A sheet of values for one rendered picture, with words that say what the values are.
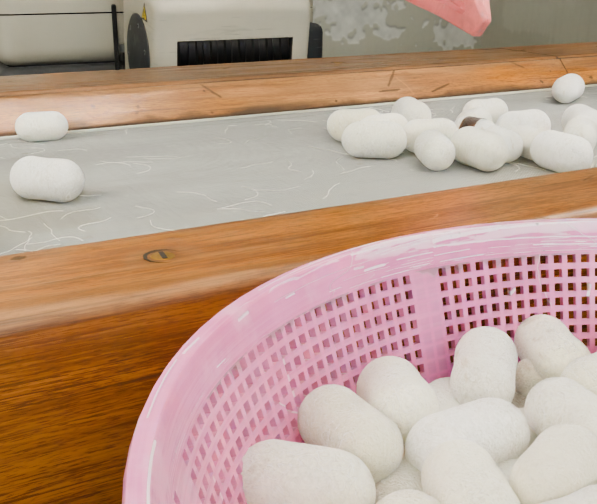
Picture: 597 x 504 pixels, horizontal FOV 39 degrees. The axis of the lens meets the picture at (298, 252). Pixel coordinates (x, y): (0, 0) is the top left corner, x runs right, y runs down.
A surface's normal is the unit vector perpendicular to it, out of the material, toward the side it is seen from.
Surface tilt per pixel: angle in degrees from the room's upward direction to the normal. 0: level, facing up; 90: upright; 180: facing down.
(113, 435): 90
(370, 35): 90
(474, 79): 45
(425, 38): 90
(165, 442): 75
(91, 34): 90
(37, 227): 0
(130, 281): 0
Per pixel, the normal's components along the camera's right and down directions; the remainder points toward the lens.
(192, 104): 0.34, -0.46
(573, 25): -0.91, 0.14
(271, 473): -0.26, -0.48
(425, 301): 0.50, -0.02
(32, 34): 0.43, 0.30
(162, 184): 0.00, -0.94
